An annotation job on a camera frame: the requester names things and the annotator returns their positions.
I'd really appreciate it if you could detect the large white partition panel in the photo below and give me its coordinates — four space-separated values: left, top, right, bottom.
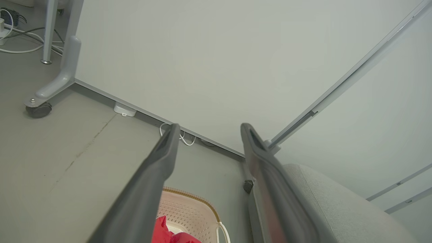
74 0 424 158

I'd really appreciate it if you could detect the cream perforated laundry basket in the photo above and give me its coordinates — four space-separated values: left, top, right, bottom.
156 187 232 243

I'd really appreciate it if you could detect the white partition panel with rails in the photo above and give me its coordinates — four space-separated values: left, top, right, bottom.
267 2 432 243

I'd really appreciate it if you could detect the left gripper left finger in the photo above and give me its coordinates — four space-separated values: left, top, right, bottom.
88 123 181 243

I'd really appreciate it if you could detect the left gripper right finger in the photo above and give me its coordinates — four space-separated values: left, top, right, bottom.
240 123 321 243

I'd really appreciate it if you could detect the short looped white cable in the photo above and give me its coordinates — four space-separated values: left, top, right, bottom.
159 123 197 147

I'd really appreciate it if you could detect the grey partition foot post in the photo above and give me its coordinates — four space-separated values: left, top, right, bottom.
24 0 85 109

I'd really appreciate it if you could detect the black floor cable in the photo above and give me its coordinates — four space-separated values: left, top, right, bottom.
3 27 64 46

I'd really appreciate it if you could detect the long white floor cable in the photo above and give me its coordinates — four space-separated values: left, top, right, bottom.
0 8 65 56

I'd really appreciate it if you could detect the small white floor box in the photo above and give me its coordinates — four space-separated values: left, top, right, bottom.
113 101 137 118

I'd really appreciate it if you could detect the black plug adapter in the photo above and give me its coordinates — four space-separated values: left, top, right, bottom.
1 7 27 27

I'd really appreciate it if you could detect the red and white garment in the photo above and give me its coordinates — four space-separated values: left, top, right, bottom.
152 216 203 243

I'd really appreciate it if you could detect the grey fabric sofa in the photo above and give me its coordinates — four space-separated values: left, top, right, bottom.
248 164 420 243

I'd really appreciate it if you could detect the grey metal table leg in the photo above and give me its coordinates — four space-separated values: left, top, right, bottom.
40 0 59 65

